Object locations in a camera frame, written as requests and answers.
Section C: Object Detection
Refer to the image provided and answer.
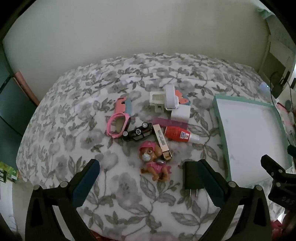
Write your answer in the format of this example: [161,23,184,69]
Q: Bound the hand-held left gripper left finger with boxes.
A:
[25,159,100,241]

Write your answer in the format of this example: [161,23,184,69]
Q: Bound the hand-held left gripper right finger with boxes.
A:
[198,159,271,241]

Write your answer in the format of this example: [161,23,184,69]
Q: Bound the black power adapter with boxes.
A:
[183,161,205,197]

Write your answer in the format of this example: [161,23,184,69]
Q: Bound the teal tray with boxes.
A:
[212,95,293,182]

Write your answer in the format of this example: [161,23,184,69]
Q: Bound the red glue bottle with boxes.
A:
[165,126,200,142]

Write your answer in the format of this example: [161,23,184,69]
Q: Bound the gold patterned lighter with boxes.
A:
[153,124,173,161]

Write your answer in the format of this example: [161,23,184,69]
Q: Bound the pink dog figurine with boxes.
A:
[138,141,172,183]

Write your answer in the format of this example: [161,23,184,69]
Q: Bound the black toy car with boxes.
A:
[122,122,153,142]

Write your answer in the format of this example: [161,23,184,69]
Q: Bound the pink goggles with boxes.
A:
[107,112,132,138]

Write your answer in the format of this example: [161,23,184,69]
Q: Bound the white charger cube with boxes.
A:
[171,105,191,123]

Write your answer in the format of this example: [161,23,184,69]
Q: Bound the coral toy with green blade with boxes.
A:
[116,96,134,116]

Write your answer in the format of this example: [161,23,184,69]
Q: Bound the coral and blue toy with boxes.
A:
[174,90,190,107]

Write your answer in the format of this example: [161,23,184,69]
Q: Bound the white round container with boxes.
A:
[164,85,179,110]

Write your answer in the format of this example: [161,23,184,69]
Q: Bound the white rectangular frame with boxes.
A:
[149,91,168,113]

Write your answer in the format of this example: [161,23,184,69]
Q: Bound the green box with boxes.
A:
[0,162,19,183]

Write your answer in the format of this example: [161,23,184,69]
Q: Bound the grey floral blanket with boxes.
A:
[16,53,292,241]

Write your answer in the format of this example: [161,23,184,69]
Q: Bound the dark green cabinet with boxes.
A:
[0,53,38,160]

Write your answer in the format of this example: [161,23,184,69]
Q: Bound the white shelf unit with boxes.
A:
[255,7,296,84]

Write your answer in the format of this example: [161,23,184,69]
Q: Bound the pink wooden strip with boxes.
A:
[15,72,41,106]

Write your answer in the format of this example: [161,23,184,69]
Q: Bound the black cable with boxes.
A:
[270,71,291,99]

